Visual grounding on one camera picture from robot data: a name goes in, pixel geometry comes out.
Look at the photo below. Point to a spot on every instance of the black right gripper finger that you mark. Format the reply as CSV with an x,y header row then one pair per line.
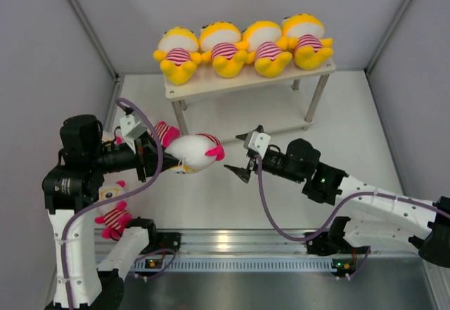
x,y
258,129
243,174

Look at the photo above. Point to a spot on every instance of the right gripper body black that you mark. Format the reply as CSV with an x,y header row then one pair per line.
x,y
275,164

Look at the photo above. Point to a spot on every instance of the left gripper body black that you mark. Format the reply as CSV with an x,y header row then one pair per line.
x,y
140,159

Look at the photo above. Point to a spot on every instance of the pink plush face down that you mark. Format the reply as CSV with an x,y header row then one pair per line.
x,y
195,153

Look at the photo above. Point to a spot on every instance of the yellow frog plush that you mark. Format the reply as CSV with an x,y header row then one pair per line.
x,y
178,54
305,34
267,48
222,46

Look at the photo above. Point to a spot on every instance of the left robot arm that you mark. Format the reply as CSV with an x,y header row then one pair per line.
x,y
71,198

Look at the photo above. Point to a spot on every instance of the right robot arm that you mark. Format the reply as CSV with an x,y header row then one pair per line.
x,y
364,216

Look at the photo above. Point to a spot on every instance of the pink plush near shelf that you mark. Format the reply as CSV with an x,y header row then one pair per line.
x,y
166,133

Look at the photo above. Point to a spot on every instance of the white two-tier shelf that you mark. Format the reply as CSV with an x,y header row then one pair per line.
x,y
228,107

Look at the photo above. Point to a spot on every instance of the pink plush far left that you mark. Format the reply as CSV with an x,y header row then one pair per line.
x,y
112,137

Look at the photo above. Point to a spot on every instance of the pink plush with glasses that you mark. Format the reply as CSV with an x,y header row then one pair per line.
x,y
113,217

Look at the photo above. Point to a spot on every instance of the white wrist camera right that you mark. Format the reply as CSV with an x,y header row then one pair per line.
x,y
258,143

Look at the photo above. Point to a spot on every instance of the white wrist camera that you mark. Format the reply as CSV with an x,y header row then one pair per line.
x,y
258,143
132,128

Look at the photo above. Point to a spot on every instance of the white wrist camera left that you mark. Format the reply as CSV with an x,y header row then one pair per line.
x,y
132,128

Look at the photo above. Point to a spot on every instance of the aluminium rail frame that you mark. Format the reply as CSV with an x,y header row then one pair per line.
x,y
236,242

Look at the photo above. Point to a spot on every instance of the perforated cable duct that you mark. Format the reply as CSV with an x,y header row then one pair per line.
x,y
242,264

